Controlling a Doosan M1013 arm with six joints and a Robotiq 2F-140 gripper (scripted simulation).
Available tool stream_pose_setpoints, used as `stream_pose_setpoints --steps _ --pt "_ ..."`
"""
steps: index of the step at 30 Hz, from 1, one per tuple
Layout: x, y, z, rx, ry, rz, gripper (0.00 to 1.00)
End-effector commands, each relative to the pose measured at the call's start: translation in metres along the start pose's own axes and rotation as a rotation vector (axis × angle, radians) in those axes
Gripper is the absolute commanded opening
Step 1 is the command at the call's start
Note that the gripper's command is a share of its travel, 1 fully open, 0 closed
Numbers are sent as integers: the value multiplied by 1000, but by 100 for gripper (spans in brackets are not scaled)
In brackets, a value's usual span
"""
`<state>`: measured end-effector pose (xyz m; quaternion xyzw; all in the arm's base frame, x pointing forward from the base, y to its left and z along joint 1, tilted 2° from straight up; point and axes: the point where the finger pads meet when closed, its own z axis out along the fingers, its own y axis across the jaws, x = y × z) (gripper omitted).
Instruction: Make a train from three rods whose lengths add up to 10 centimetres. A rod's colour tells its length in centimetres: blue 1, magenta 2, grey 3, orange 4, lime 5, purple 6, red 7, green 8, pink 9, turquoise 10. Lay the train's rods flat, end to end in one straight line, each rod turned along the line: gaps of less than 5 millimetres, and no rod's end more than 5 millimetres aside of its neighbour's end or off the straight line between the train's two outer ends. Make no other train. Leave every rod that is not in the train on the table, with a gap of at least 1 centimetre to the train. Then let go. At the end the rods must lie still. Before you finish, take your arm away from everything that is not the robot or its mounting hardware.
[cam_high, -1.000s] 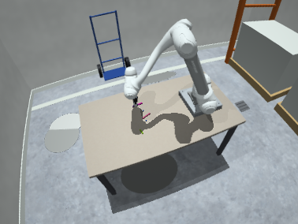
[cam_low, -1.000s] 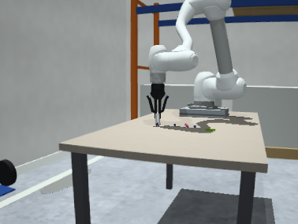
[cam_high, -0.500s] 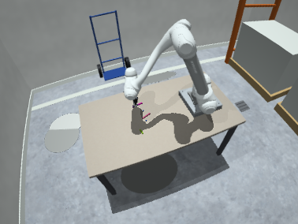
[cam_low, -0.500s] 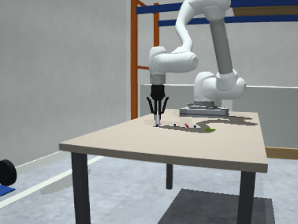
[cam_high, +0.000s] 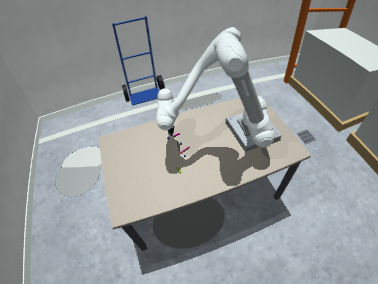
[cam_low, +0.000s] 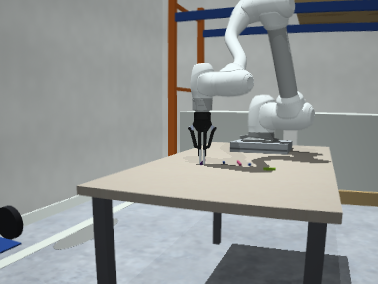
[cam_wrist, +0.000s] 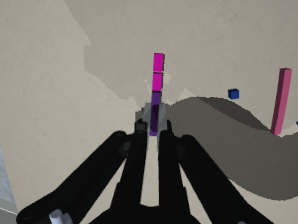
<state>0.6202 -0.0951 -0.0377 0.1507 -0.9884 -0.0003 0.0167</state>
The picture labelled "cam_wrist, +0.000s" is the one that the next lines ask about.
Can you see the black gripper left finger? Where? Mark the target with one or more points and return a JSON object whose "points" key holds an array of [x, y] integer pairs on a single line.
{"points": [[73, 198]]}

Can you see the purple rod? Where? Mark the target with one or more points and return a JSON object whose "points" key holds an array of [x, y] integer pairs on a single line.
{"points": [[155, 101]]}

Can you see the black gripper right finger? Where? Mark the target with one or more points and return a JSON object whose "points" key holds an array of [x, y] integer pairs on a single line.
{"points": [[220, 199]]}

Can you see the magenta block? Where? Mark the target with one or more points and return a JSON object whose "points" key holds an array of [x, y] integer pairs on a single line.
{"points": [[157, 76], [158, 61]]}

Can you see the pink rod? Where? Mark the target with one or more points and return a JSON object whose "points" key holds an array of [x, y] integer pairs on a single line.
{"points": [[281, 100]]}

